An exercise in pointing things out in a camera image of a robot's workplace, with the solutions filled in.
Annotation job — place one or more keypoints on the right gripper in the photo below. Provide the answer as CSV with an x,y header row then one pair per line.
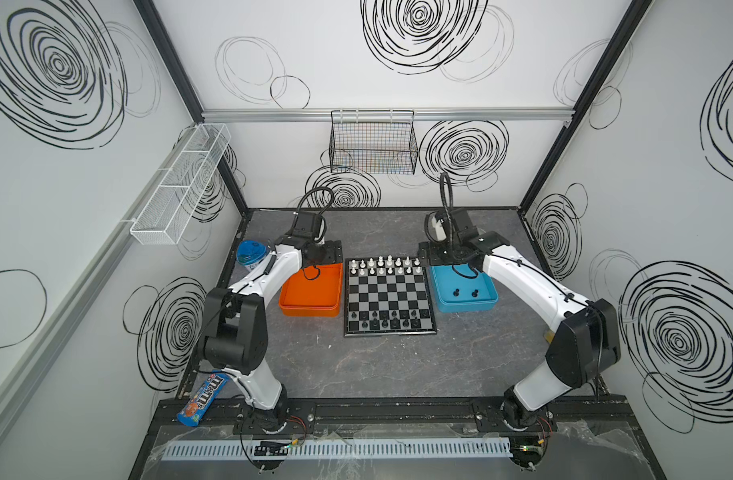
x,y
449,255

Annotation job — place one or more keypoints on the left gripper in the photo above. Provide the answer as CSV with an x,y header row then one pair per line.
x,y
321,253

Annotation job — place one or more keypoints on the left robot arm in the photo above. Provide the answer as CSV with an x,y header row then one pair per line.
x,y
234,336

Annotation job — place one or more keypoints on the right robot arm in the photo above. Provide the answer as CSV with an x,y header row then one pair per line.
x,y
586,338

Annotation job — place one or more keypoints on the chess board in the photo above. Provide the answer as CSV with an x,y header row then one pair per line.
x,y
387,295

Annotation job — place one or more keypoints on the orange tray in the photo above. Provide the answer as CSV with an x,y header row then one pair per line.
x,y
313,292

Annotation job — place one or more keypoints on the blue tray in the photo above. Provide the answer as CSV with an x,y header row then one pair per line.
x,y
458,288

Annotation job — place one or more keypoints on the blue lidded cup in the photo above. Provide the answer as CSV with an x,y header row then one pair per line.
x,y
250,253

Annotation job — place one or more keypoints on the candy packet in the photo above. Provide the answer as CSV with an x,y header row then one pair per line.
x,y
191,415

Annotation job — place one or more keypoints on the black wire basket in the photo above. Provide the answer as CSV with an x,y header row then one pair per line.
x,y
374,141

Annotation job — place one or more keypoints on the white wire shelf basket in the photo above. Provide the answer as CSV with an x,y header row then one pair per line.
x,y
166,215

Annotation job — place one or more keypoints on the white cable duct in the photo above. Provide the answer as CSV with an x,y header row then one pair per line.
x,y
338,449

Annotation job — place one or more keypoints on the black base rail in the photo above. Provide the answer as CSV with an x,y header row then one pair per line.
x,y
487,413

